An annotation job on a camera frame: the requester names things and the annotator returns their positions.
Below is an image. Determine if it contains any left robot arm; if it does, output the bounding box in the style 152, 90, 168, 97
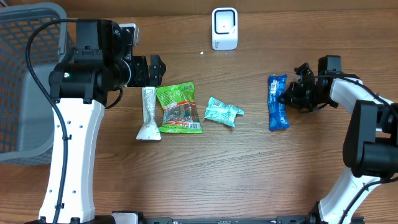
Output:
37, 19, 166, 224

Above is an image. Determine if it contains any teal tissue packet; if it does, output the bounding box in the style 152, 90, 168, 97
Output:
204, 97, 244, 128

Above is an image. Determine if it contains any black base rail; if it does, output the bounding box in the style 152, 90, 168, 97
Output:
93, 211, 365, 224

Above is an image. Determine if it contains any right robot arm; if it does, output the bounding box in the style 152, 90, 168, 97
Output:
277, 55, 397, 223

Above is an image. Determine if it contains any white barcode scanner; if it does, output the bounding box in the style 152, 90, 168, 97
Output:
211, 7, 238, 50

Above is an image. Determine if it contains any white tube with gold cap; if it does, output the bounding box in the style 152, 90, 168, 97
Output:
136, 86, 161, 141

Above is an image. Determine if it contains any grey plastic basket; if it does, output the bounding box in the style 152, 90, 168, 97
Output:
1, 2, 67, 166

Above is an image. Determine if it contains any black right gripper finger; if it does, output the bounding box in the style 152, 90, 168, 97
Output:
277, 89, 294, 106
294, 62, 314, 82

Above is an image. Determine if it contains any blue snack wrapper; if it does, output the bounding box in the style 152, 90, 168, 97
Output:
268, 75, 290, 131

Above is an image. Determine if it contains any green snack bag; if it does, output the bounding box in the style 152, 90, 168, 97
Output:
156, 82, 203, 134

